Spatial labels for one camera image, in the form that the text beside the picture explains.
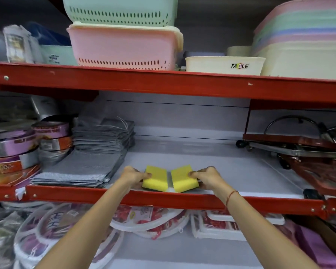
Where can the person's right hand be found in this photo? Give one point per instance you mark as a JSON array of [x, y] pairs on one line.
[[211, 177]]

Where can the person's left hand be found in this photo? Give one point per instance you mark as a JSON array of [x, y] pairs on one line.
[[130, 176]]

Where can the person's left thumb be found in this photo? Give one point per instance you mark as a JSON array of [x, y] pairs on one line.
[[145, 175]]

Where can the person's right thumb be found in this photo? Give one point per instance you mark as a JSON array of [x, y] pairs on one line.
[[195, 174]]

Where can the yellow green scrub sponge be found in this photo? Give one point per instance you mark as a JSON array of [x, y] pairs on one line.
[[183, 178], [156, 177]]

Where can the person's right forearm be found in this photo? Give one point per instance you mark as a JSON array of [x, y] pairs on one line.
[[264, 235]]

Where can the person's left forearm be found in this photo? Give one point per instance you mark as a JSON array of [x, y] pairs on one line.
[[84, 232]]

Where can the white rectangular packaged tray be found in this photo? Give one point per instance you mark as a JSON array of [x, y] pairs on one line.
[[212, 225]]

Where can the stack of grey cloths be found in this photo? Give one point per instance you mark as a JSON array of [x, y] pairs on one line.
[[95, 154]]

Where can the silver round tin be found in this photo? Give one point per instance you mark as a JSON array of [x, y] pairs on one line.
[[53, 156]]

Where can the small orange round tin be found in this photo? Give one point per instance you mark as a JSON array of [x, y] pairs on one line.
[[56, 143]]

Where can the red board with wheels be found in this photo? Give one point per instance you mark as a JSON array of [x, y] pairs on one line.
[[291, 144]]

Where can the pile of round white packages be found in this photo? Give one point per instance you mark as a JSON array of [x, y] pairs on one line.
[[58, 229]]

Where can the small purple round tin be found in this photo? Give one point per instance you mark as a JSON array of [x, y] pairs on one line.
[[51, 129]]

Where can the cream rectangular plastic tray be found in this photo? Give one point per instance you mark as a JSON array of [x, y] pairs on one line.
[[212, 65]]

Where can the silver foil packet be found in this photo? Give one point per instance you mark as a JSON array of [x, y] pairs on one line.
[[46, 107]]

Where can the red wrapped board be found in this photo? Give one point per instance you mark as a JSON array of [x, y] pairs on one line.
[[322, 172]]

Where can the pink plastic basket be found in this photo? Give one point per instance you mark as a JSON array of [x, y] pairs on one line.
[[123, 47]]

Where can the small cream plastic tub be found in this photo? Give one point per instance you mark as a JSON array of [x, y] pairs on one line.
[[239, 51]]

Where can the large orange round tin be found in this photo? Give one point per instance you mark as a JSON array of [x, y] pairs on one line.
[[12, 163]]

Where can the large purple round tin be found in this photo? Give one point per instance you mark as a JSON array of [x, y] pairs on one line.
[[11, 142]]

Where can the purple folded cloth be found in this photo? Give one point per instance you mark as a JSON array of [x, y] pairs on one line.
[[316, 243]]

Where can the pale green box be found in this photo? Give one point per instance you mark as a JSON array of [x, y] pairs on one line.
[[58, 55]]

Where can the mint green plastic basket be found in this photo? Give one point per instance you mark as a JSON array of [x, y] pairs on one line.
[[120, 9]]

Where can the blue plastic item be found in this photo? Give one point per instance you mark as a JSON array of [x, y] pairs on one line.
[[49, 34]]

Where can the stack of pastel plastic basins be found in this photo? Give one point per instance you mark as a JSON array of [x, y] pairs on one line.
[[305, 39]]

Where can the white wrapped packet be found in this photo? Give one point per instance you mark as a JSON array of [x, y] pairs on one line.
[[16, 44]]

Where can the red metal shelf rail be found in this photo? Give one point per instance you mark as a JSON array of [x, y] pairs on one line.
[[168, 82], [168, 199]]

